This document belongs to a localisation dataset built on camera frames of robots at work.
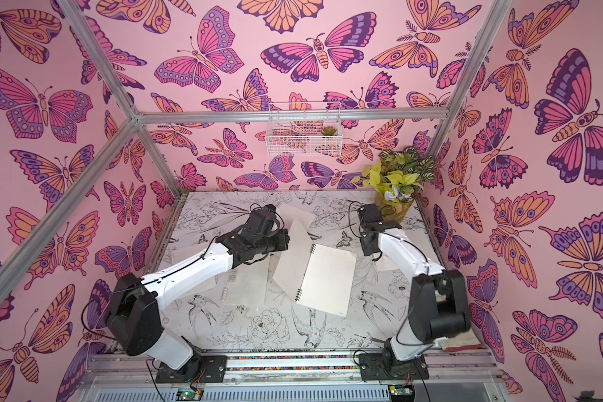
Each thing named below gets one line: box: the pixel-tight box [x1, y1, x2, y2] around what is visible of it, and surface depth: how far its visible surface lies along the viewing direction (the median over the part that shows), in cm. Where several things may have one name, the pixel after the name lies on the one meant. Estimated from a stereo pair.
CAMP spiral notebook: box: [273, 217, 358, 319], surface depth 93 cm
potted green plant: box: [350, 145, 437, 223], surface depth 99 cm
